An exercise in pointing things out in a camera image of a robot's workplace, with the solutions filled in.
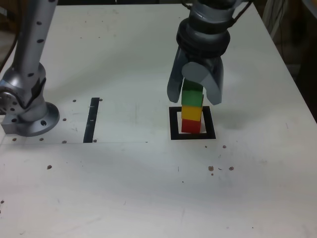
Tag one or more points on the black tape strip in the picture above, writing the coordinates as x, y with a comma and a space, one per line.
90, 124

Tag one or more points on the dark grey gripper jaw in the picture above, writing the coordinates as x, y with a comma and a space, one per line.
174, 84

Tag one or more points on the brown cardboard box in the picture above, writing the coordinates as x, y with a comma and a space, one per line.
10, 17

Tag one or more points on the black tape square outline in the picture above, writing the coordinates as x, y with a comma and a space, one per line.
173, 124

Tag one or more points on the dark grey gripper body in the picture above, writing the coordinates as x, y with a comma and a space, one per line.
200, 60

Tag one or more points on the green cube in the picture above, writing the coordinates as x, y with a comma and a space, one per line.
192, 99

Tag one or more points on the red cube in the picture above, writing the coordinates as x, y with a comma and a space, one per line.
190, 126

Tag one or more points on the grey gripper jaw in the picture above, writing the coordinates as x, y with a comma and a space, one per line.
213, 89

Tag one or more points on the yellow cube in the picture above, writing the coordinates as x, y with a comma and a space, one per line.
190, 112

